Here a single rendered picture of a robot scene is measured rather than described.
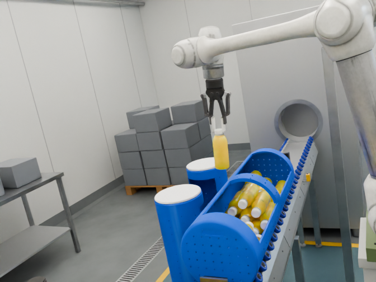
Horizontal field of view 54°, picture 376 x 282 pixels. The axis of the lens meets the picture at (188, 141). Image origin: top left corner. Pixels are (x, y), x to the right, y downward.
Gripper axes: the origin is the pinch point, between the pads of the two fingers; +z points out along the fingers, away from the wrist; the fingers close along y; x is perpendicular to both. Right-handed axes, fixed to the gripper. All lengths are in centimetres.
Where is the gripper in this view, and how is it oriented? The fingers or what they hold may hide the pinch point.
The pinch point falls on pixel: (218, 124)
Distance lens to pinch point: 161.5
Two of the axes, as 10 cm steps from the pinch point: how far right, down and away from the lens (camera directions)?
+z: 1.1, 9.6, 2.7
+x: -3.9, 3.0, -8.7
